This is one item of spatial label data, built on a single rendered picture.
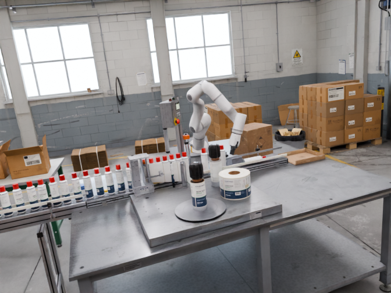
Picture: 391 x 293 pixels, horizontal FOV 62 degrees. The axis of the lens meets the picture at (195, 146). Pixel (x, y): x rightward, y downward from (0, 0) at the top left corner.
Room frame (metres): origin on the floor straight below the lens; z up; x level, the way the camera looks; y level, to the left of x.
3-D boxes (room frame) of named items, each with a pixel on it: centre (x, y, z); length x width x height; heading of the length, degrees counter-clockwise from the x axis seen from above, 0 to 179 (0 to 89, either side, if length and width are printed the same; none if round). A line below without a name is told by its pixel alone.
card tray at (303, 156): (2.72, -0.91, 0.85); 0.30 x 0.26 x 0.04; 108
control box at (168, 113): (2.45, 0.16, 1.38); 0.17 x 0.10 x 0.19; 163
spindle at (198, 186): (1.78, 0.01, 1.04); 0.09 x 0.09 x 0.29
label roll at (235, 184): (1.97, -0.23, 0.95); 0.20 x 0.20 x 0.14
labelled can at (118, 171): (2.23, 0.57, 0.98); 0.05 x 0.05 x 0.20
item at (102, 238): (2.35, -0.12, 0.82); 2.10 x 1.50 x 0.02; 108
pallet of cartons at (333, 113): (5.81, -2.66, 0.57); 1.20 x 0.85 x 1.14; 102
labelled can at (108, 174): (2.21, 0.64, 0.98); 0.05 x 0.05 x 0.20
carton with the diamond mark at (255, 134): (2.93, -0.53, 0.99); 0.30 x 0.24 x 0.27; 119
